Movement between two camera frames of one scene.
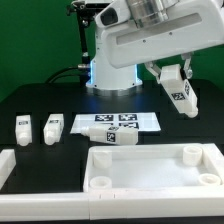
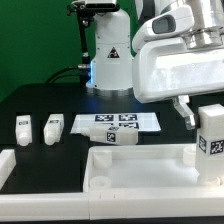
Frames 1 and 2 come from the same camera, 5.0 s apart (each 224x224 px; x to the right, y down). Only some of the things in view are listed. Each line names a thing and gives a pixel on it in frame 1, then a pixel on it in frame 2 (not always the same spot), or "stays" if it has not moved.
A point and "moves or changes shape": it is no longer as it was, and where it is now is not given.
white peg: x=180 y=89 moves or changes shape
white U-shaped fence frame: x=112 y=206 stays
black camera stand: x=83 y=11 stays
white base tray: x=153 y=167 stays
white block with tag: x=112 y=134 stays
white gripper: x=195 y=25 to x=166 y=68
